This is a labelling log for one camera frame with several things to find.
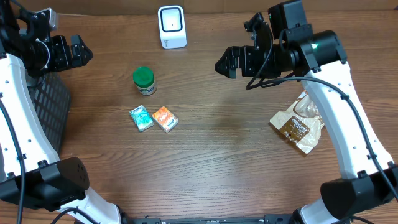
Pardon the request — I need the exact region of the green lid jar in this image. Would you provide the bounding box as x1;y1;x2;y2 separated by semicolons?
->
133;67;157;96

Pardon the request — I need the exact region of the brown white snack pouch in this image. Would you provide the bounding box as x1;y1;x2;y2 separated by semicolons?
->
270;90;325;154

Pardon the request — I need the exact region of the orange tissue pack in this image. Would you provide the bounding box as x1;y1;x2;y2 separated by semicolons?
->
152;106;178;133

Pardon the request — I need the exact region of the green tissue pack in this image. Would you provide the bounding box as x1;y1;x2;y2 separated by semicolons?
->
129;105;154;132

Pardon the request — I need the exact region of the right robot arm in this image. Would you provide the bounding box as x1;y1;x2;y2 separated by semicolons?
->
215;1;397;223

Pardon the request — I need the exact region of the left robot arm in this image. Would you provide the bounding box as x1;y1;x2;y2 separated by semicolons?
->
1;1;129;223

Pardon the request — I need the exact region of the grey plastic mesh basket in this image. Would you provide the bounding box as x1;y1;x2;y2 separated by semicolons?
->
26;72;71;152

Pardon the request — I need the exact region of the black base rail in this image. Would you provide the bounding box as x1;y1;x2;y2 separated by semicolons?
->
130;214;297;224

